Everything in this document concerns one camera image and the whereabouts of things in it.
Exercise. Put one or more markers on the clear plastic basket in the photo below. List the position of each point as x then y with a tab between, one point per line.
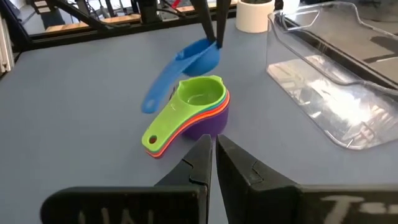
326	102

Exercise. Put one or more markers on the blue measuring cup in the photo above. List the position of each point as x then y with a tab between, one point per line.
199	62

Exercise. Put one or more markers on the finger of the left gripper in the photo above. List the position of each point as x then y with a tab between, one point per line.
224	21
205	18

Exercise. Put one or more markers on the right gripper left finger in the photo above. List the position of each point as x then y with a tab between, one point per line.
124	205

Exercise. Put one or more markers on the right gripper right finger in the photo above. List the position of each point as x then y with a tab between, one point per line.
280	202

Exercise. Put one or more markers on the green plant in white pot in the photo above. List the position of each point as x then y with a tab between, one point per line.
253	18

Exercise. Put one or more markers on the red measuring cup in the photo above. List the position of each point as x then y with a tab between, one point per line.
199	117

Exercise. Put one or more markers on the black table frame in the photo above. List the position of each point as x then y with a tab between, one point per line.
93	35

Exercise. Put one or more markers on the green measuring cup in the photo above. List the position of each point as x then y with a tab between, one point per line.
186	105

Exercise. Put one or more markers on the purple measuring cup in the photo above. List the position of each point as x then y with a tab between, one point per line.
208	124

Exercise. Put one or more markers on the orange measuring cup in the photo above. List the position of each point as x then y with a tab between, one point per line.
228	102

